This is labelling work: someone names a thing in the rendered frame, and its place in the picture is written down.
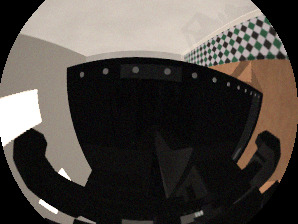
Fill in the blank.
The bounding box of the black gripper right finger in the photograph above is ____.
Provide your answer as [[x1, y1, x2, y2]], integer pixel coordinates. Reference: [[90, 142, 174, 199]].
[[155, 125, 234, 198]]

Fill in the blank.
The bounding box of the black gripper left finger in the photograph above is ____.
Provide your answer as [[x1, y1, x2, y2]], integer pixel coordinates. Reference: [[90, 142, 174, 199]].
[[83, 125, 156, 199]]

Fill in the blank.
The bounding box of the black server rack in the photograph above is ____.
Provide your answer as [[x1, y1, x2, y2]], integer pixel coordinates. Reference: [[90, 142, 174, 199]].
[[67, 57, 263, 163]]

